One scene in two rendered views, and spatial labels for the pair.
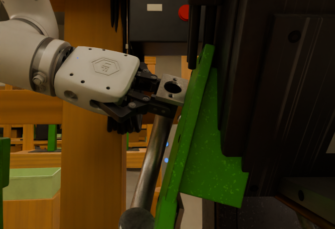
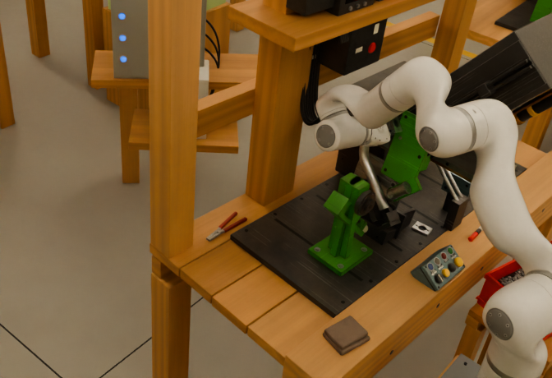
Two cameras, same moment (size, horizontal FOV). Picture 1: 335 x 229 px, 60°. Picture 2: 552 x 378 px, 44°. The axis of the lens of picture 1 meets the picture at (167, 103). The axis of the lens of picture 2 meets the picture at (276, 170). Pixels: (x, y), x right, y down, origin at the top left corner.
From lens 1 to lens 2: 1.90 m
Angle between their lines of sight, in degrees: 60
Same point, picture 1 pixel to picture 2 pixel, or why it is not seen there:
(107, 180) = (292, 150)
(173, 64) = not seen: outside the picture
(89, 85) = (382, 140)
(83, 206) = (279, 171)
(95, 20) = not seen: hidden behind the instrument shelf
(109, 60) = not seen: hidden behind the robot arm
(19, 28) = (352, 121)
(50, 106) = (238, 107)
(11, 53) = (359, 139)
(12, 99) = (213, 112)
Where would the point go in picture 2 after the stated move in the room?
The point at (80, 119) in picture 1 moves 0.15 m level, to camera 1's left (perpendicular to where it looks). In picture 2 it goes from (282, 119) to (246, 135)
